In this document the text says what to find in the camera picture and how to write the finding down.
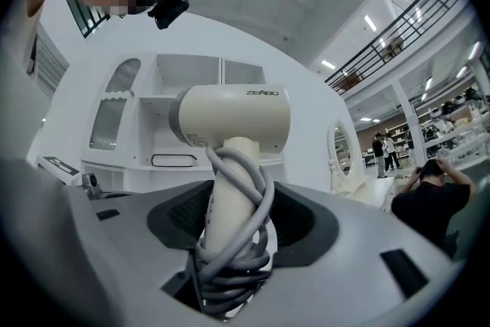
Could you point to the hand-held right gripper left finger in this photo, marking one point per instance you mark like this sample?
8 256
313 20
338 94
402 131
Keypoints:
134 260

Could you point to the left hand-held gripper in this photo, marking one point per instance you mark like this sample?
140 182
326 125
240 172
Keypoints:
57 168

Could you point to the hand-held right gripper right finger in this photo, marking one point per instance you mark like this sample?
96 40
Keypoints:
344 272

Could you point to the white desk with hutch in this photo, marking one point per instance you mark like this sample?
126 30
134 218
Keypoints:
183 72

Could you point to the cream hair dryer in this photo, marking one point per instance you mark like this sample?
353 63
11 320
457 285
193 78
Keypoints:
233 115

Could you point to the person's grey clothing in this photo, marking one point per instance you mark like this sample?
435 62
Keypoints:
34 241

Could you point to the cream carved vanity table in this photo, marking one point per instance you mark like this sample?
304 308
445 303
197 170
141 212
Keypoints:
363 191

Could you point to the window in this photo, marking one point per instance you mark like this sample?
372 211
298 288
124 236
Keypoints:
48 69

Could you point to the oval cream vanity mirror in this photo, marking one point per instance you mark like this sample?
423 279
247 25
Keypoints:
342 164

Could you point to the white storage shelves with goods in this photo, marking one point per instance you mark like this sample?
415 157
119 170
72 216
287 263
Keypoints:
455 126

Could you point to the long ceiling light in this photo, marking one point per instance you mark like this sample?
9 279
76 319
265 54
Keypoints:
328 64
369 23

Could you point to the black balcony railing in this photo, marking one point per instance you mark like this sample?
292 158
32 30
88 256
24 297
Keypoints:
402 34

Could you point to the black head camera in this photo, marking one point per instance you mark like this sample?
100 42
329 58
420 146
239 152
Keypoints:
170 7

